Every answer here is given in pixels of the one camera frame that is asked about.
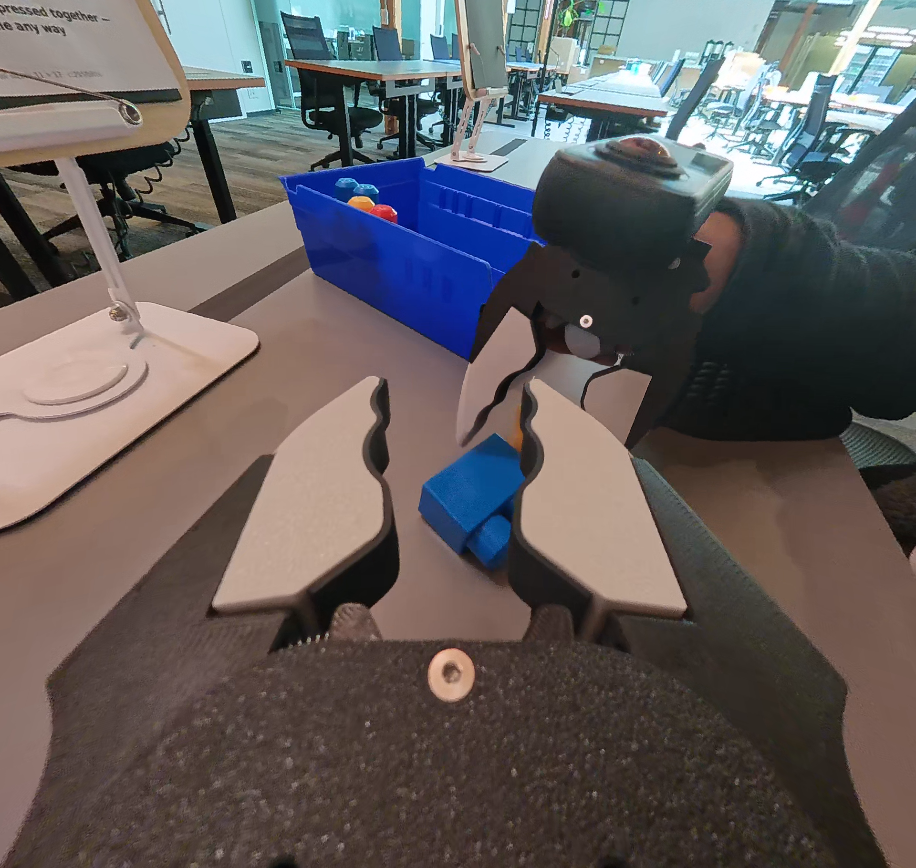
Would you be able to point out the grey mesh chair seat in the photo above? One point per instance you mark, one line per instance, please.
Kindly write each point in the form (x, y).
(880, 446)

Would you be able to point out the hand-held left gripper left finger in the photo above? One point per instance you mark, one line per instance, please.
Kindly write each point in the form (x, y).
(308, 517)

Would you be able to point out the wooden-top office desk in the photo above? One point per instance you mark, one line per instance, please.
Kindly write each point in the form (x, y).
(372, 67)
(222, 79)

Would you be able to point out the printed instruction sheet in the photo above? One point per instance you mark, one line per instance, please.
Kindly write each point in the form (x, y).
(57, 31)

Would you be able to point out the black mesh office chair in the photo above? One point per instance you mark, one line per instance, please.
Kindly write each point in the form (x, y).
(873, 188)

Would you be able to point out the yellow one-stud block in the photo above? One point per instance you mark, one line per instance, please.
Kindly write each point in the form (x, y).
(515, 433)

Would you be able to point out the heap of joined coloured blocks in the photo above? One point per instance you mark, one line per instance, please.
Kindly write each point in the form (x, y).
(385, 213)

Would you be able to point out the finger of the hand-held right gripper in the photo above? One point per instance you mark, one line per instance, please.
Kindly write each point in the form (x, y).
(608, 396)
(494, 360)

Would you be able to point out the person's right hand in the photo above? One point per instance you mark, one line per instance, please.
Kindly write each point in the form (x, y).
(723, 253)

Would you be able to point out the white stand with wooden board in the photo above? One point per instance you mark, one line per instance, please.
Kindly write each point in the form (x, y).
(179, 353)

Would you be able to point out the person's black fleece-lined jacket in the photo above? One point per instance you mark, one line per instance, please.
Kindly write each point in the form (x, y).
(894, 510)

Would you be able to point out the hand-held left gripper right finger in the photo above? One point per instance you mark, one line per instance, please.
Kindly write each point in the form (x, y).
(594, 524)

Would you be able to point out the document stand with dark back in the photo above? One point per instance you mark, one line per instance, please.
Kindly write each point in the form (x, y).
(479, 17)

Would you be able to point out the blue two-stud block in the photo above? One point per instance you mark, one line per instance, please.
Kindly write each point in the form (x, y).
(465, 496)

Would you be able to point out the rows of office desks and chairs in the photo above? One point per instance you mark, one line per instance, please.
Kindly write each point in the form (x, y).
(608, 99)

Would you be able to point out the blue plastic bin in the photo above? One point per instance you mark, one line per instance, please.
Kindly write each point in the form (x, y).
(401, 288)

